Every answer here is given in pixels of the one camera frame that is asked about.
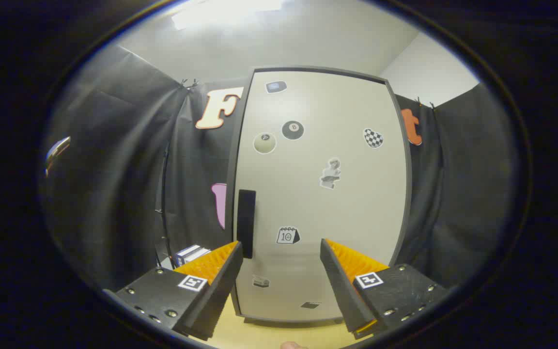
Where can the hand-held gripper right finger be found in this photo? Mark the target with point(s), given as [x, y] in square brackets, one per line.
[344, 291]

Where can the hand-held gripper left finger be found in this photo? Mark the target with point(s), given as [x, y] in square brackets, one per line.
[216, 300]

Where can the white cabinet door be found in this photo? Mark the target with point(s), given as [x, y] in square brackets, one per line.
[337, 218]

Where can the smartphone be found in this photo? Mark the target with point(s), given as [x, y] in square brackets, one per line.
[56, 150]

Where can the grey cabinet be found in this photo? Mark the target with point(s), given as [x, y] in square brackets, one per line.
[234, 160]

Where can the black backdrop cloth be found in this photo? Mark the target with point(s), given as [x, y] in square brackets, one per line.
[104, 194]

